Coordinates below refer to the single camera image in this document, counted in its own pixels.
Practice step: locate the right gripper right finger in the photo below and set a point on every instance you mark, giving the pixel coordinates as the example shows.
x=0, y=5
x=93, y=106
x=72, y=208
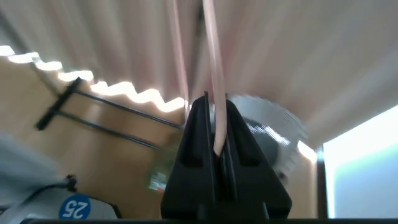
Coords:
x=255, y=186

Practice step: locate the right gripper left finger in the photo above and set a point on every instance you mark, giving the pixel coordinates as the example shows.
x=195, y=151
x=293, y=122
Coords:
x=186, y=183

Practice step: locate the pale grey shorts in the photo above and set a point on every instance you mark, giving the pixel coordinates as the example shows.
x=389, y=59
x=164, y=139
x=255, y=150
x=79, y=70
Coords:
x=28, y=161

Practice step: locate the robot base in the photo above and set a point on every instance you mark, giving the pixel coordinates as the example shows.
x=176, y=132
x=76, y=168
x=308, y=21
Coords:
x=46, y=208

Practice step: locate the white laundry basket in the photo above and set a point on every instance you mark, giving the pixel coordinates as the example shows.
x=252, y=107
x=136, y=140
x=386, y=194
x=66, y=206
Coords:
x=280, y=115

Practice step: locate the black clothes rack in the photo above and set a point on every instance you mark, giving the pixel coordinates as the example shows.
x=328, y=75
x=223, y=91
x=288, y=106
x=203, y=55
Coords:
x=59, y=104

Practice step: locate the beige curtain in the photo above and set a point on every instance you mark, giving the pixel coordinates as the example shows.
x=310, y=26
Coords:
x=311, y=46

